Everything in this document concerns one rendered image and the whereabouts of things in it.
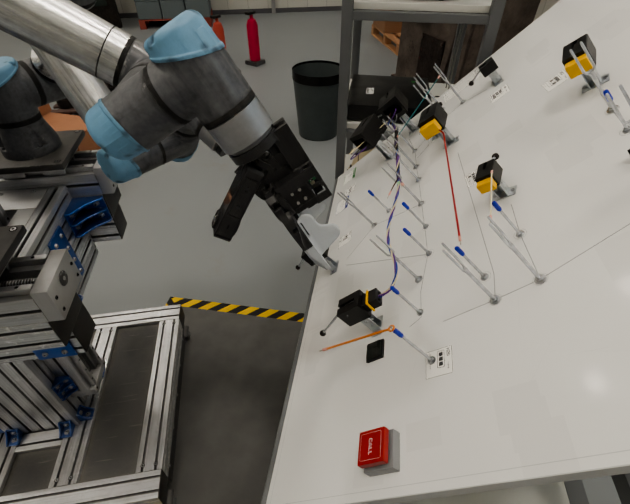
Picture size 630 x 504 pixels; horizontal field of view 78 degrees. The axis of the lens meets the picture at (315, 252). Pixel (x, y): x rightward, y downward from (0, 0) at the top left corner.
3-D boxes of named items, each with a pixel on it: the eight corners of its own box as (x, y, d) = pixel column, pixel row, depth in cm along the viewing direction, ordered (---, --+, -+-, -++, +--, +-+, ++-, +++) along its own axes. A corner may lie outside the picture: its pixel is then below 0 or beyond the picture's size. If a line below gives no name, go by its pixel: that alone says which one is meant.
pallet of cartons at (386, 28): (453, 53, 585) (461, 16, 552) (394, 56, 573) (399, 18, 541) (421, 31, 682) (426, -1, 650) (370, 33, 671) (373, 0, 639)
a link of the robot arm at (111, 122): (143, 137, 58) (201, 97, 55) (123, 176, 50) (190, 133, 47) (99, 91, 53) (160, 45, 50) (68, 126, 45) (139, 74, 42)
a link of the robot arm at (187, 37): (147, 41, 47) (202, -2, 45) (206, 119, 53) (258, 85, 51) (124, 54, 41) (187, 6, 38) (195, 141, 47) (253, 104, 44)
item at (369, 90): (343, 120, 152) (344, 103, 148) (351, 88, 178) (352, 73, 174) (429, 126, 148) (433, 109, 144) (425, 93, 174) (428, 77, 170)
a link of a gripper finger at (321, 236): (357, 256, 56) (322, 202, 53) (322, 279, 56) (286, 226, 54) (354, 251, 59) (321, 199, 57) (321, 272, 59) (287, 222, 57)
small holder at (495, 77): (476, 93, 112) (463, 76, 109) (503, 73, 107) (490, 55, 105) (478, 99, 108) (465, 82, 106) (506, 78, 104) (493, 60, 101)
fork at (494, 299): (501, 302, 61) (448, 248, 55) (491, 307, 62) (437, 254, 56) (499, 293, 62) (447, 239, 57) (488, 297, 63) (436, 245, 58)
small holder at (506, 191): (520, 166, 78) (500, 140, 75) (515, 198, 73) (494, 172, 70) (497, 174, 81) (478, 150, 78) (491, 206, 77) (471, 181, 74)
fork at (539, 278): (548, 281, 57) (496, 221, 52) (536, 286, 58) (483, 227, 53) (545, 272, 58) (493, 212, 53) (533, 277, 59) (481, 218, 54)
